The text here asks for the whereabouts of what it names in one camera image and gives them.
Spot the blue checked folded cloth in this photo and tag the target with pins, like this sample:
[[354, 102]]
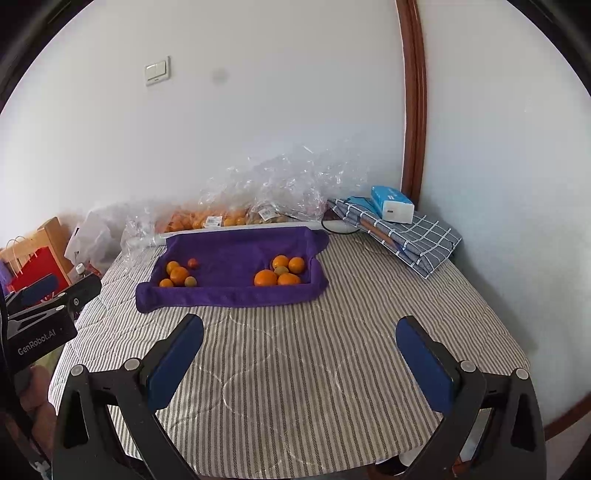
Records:
[[425, 244]]

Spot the brown paper bag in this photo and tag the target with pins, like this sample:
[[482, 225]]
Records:
[[51, 235]]

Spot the purple towel covered tray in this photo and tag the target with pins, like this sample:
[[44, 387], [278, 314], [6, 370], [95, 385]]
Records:
[[231, 258]]

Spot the plastic bag of brown fruit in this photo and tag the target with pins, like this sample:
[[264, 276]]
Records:
[[272, 214]]

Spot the striped bed sheet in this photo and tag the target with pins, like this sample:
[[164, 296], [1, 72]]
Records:
[[300, 360]]

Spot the plastic bag of oranges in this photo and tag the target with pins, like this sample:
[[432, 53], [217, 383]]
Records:
[[198, 219]]

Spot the brown wooden door frame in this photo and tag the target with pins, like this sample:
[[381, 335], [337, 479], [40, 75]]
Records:
[[413, 92]]

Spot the green round fruit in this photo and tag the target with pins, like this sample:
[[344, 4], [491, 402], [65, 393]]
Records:
[[280, 270], [190, 281]]

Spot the person's left hand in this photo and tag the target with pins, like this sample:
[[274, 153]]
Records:
[[37, 397]]

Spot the crumpled clear plastic wrap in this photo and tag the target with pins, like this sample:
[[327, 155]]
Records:
[[295, 180]]

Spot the clear plastic bag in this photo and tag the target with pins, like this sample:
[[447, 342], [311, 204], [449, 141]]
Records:
[[138, 228]]

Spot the white plastic bag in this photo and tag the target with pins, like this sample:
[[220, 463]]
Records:
[[90, 235]]

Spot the large orange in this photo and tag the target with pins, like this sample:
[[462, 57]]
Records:
[[265, 278]]

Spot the white light switch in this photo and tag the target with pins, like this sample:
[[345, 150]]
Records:
[[157, 71]]

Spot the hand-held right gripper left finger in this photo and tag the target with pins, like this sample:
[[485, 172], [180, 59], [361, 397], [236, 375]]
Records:
[[171, 364]]

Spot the red paper bag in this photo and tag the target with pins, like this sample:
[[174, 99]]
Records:
[[37, 267]]

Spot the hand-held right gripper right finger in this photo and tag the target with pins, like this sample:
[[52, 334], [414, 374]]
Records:
[[425, 364]]

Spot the blue white tissue pack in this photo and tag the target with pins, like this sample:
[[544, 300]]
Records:
[[392, 205]]

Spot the small red fruit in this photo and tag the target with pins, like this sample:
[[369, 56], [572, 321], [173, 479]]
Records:
[[193, 263]]

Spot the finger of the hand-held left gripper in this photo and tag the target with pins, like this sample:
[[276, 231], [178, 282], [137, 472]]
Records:
[[85, 290], [39, 287]]

